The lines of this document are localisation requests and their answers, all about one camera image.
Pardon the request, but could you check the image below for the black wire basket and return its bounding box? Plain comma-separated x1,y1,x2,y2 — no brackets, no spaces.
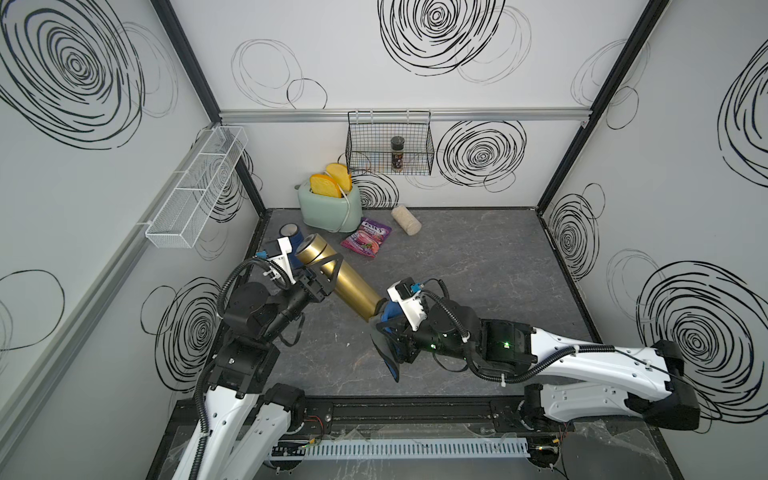
344,110,435,176

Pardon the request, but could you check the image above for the mint green toaster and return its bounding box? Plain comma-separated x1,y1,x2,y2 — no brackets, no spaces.
297,181,363,233

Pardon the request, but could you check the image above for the front yellow toast slice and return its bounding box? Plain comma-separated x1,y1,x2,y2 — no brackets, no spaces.
309,174,343,198

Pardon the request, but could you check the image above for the rear yellow toast slice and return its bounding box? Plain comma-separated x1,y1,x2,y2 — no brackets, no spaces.
325,163,353,193

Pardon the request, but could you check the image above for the yellow toast slice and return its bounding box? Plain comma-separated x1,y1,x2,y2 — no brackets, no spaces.
309,174,343,198
325,163,353,193

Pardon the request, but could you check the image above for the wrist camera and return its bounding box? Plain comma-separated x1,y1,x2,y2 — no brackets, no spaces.
256,236,295,289
385,277,427,331

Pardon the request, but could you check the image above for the blue thermos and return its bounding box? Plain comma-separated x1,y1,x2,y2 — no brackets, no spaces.
279,223,304,270

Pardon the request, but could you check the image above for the dark spice bottle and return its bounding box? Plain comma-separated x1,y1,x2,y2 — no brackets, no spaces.
390,136,405,171

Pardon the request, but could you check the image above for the white slotted cable duct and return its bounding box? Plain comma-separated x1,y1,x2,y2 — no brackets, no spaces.
269,438,530,461

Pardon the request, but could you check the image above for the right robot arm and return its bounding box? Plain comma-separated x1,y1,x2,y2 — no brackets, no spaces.
372,278,701,431

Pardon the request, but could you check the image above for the purple candy bag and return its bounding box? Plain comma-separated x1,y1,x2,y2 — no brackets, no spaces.
341,217,392,258

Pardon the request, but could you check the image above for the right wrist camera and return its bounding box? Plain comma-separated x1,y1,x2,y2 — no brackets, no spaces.
385,277,427,331

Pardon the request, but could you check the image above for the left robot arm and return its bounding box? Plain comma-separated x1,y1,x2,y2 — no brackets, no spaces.
174,254,344,479

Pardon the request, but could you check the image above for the white mesh wall shelf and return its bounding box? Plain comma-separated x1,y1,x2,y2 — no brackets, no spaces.
145,125,248,249

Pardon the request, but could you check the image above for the clear jar of oats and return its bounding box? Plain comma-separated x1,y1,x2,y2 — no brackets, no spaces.
391,205,422,236

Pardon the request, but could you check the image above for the blue and grey cloth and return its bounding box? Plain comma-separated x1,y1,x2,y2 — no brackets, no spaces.
370,301,401,383

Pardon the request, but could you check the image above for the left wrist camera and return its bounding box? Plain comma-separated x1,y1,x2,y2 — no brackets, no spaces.
256,236,295,289

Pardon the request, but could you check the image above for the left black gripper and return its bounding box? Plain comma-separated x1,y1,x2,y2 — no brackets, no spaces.
260,255,340,347

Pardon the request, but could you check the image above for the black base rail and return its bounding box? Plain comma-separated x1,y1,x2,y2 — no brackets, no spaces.
173,394,655,434

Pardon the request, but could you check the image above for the gold thermos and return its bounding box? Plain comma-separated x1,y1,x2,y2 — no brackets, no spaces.
296,234,386,321

